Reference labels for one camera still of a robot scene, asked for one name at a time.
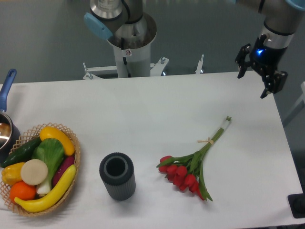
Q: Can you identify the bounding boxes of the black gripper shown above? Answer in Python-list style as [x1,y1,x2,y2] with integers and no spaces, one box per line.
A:
[235,34,288,99]

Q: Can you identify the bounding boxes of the red tulip bouquet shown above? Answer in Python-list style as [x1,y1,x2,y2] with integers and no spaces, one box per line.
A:
[156,116,232,201]

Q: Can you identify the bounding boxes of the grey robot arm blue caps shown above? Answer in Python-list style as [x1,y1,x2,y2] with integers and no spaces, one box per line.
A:
[84,0,305,98]

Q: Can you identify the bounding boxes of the black device at table edge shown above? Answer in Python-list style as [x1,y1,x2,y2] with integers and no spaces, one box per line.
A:
[287,193,305,219]

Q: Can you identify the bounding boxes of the dark grey ribbed vase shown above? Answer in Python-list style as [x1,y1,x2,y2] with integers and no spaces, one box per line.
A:
[99,152,136,201]

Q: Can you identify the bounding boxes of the purple sweet potato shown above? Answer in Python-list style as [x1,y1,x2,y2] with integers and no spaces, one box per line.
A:
[52,156,74,187]

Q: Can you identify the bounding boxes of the yellow squash upper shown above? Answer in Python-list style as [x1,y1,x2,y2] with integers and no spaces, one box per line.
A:
[39,126,75,156]

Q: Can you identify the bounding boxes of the green bok choy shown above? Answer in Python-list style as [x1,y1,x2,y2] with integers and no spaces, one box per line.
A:
[31,138,64,197]

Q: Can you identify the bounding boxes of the woven wicker basket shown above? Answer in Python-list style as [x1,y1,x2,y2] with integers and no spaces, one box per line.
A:
[0,123,81,217]

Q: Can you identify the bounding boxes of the beige round disc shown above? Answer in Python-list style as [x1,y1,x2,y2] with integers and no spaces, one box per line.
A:
[20,159,48,186]

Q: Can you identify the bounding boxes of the green cucumber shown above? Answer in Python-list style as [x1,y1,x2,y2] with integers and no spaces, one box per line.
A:
[0,137,41,168]

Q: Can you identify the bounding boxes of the yellow banana-shaped squash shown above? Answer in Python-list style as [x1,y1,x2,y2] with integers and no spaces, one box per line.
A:
[14,165,76,213]

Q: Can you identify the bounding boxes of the orange fruit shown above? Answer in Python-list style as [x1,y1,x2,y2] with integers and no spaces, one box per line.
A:
[10,181,36,203]

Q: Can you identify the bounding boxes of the yellow bell pepper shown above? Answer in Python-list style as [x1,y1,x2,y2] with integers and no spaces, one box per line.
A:
[1,162,25,186]

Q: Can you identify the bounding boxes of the white frame at right edge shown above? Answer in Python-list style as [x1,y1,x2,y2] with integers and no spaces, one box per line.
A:
[282,81,305,127]

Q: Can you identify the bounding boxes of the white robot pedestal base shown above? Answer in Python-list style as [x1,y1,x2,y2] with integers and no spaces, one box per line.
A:
[84,13,169,78]

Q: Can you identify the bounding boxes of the blue-handled saucepan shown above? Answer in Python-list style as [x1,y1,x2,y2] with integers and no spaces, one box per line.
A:
[0,69,20,163]

